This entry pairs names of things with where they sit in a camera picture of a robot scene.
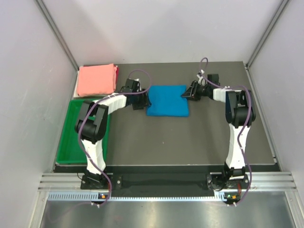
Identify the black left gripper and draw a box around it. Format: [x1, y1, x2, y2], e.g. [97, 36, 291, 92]
[132, 88, 152, 110]

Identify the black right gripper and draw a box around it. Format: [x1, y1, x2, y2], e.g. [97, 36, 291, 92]
[181, 81, 210, 102]

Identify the blue t shirt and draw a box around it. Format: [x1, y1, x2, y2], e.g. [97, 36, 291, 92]
[146, 85, 190, 117]

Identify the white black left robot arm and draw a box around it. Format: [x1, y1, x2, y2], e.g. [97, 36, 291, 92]
[75, 78, 151, 190]

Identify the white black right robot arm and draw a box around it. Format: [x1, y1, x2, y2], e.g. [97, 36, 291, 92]
[181, 71, 256, 188]

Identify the folded magenta t shirt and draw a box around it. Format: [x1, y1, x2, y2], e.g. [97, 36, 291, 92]
[114, 65, 119, 90]

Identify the folded pink t shirt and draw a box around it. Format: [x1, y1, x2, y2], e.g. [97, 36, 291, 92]
[77, 63, 117, 97]

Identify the green plastic tray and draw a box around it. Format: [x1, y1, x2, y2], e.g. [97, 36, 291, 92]
[56, 98, 111, 165]

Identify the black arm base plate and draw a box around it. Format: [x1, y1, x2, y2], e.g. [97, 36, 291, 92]
[81, 173, 249, 198]

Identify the aluminium frame rail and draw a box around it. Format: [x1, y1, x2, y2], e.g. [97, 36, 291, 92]
[38, 172, 296, 191]

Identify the grey slotted cable duct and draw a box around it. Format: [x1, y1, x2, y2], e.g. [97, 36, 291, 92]
[47, 191, 243, 202]

